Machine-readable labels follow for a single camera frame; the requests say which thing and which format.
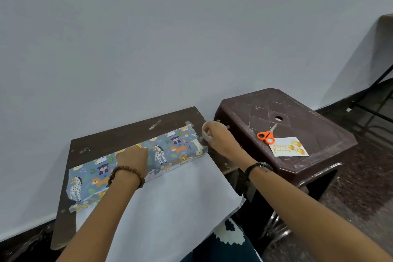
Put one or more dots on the person's right hand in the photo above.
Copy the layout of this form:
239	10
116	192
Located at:
224	142

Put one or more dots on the happy birthday card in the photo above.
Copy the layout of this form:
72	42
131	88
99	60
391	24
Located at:
282	145

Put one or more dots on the brown plastic stool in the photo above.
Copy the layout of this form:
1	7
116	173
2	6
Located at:
322	136

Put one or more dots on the clear tape roll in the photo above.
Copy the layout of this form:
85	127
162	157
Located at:
204	134

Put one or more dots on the brown table with black legs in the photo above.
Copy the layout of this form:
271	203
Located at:
388	34

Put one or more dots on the small dark wooden table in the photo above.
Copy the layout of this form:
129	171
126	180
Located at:
107	139

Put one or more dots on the person's left forearm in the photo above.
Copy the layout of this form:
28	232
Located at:
98	225

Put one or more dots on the person's right forearm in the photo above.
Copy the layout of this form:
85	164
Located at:
307	218

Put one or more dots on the person's left hand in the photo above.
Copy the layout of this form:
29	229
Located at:
133	159

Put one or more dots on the teal white patterned trousers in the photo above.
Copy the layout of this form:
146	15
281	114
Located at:
233	249

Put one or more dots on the crumpled clear tape piece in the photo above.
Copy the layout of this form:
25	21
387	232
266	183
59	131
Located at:
155	124

